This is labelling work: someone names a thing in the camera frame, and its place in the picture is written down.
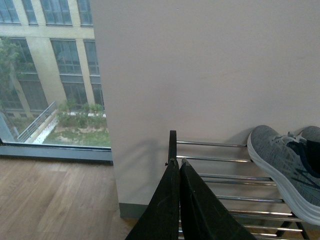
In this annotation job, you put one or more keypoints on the grey sneaker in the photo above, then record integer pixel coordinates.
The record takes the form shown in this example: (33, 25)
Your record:
(311, 133)
(294, 165)

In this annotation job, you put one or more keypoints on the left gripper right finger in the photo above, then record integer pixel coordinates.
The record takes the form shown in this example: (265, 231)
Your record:
(203, 216)

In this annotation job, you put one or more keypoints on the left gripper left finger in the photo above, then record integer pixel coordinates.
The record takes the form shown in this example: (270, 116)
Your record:
(160, 221)

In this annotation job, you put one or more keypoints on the black metal shoe rack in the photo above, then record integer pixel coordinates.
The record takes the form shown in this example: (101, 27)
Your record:
(248, 193)

